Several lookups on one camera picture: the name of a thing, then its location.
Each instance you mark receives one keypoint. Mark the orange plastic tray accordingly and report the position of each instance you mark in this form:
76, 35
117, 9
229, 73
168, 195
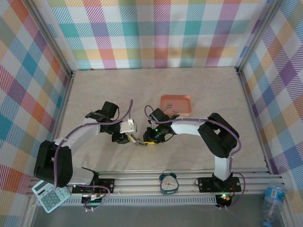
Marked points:
182, 101

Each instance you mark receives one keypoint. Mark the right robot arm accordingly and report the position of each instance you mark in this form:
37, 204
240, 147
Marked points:
217, 137

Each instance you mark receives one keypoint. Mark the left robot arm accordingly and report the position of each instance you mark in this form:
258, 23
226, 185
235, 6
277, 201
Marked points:
78, 132

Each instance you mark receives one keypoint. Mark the teal alarm clock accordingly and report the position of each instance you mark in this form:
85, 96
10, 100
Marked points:
168, 185

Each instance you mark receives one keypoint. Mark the black controller board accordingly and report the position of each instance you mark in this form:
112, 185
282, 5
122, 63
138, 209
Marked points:
225, 199
93, 201

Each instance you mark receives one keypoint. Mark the teal calculator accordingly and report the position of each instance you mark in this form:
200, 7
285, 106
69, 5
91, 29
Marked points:
49, 199

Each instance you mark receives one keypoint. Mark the clear plastic water bottle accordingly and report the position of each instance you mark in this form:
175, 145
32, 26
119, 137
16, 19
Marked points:
274, 196

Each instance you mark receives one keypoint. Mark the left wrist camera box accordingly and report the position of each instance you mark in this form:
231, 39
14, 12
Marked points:
127, 126

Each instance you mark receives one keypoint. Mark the aluminium mounting rail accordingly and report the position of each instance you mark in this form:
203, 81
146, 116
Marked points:
137, 183

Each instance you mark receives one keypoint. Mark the aluminium side rail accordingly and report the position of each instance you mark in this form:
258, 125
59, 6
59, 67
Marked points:
62, 106
252, 106

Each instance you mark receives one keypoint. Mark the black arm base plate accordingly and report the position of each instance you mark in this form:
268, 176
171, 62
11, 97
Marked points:
106, 185
206, 184

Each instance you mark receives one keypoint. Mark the aluminium frame post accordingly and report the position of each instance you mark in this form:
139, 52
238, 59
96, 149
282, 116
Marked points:
258, 35
52, 35

